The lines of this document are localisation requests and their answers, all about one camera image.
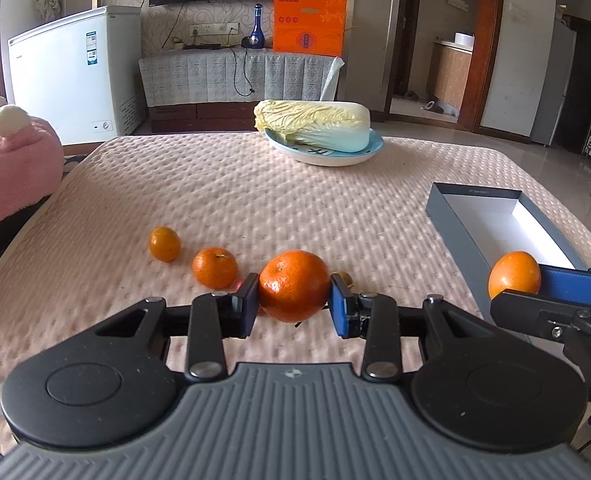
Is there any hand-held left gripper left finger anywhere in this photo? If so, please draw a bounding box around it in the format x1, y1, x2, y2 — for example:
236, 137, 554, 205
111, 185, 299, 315
94, 274, 260, 382

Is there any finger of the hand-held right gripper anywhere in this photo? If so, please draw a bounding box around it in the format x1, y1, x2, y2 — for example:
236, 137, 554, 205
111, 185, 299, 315
539, 264, 591, 307
490, 289, 591, 343

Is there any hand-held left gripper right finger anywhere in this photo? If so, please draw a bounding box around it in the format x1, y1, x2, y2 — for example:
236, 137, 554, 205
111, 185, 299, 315
328, 272, 499, 382

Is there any smooth orange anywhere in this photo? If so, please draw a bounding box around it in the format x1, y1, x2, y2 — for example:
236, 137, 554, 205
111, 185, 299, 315
488, 251, 542, 301

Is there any large orange mandarin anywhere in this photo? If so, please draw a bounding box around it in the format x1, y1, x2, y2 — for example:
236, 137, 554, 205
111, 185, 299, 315
258, 250, 331, 323

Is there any grey cardboard box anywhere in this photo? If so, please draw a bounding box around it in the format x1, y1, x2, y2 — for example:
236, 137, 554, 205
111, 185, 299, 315
425, 182, 591, 313

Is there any small oval orange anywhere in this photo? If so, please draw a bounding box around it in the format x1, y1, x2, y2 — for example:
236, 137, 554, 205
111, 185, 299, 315
149, 226, 182, 263

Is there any small round mandarin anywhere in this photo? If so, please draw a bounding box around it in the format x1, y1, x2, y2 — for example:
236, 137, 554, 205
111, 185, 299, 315
192, 247, 239, 290

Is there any blue rimmed plate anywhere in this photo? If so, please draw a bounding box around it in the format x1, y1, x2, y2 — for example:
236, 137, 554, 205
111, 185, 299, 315
264, 127, 385, 168

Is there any napa cabbage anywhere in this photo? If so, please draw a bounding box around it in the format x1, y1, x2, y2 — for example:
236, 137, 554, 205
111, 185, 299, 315
254, 99, 372, 154

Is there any grey refrigerator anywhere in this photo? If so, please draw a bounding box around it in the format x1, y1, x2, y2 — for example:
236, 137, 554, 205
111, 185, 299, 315
529, 16, 591, 149

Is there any wooden television cabinet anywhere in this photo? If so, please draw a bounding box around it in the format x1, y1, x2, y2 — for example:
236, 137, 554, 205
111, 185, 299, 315
148, 101, 326, 135

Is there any cloth covered tv cabinet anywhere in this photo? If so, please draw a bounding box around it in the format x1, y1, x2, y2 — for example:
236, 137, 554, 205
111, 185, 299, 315
138, 50, 346, 109

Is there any wooden kitchen cabinet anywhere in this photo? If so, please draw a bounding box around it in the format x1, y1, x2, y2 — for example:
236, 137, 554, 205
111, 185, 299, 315
427, 37, 474, 111

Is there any dark cloth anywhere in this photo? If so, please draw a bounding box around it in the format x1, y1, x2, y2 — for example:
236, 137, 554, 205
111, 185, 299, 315
0, 192, 52, 297

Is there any blue bottle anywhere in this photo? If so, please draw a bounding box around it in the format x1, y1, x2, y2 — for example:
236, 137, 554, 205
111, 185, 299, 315
240, 3, 268, 51

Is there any pink fluffy plush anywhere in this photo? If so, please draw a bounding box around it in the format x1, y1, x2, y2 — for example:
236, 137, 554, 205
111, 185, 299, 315
0, 94, 65, 242

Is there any orange gift bag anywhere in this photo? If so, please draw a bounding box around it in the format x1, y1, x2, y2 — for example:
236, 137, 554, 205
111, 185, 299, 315
273, 0, 349, 57

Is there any white chest freezer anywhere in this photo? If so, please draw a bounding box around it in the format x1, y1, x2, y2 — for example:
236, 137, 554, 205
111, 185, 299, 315
8, 5, 146, 147

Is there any black cable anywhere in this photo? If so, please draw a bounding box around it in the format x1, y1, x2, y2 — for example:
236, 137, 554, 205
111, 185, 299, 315
232, 47, 255, 96

